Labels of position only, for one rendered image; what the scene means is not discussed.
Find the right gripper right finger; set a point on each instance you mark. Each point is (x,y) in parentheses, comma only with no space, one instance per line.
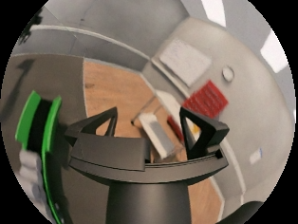
(212,132)

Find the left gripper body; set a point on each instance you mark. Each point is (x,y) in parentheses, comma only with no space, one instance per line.
(26,32)

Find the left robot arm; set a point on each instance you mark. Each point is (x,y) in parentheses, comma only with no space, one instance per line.
(36,21)

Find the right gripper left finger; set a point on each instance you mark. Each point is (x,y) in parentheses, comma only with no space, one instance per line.
(90,125)

